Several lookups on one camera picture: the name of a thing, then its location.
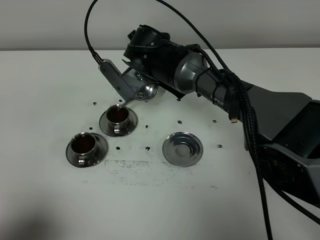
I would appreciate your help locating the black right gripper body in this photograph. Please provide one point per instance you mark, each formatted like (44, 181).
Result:
(152, 52)

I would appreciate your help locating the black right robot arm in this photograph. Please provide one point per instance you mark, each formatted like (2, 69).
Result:
(281, 129)

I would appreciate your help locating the far stainless steel teacup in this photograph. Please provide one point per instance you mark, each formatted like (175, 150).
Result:
(117, 118)

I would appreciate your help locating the stainless steel teacup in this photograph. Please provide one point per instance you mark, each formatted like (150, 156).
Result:
(117, 118)
(81, 150)

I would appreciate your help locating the far stainless steel saucer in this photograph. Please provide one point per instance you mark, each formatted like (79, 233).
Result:
(133, 122)

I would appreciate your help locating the teapot stainless steel saucer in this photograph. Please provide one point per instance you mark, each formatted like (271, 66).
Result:
(182, 149)

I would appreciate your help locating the near stainless steel teacup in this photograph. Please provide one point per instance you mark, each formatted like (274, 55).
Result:
(81, 150)

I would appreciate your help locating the silver depth camera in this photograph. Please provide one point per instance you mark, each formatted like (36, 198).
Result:
(112, 75)

